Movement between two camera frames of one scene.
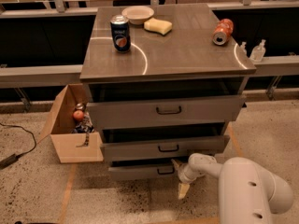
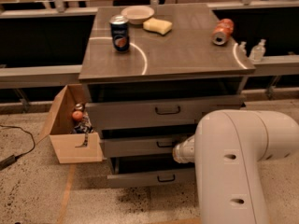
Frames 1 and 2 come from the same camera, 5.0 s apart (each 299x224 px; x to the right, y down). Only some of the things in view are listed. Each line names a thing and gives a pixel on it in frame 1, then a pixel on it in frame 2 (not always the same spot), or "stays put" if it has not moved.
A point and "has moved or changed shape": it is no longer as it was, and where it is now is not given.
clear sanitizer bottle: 259,52 stays put
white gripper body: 186,174 → 179,151
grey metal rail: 279,65 stays put
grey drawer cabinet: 166,81 stays put
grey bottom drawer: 143,171 has moved or changed shape
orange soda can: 223,30 stays put
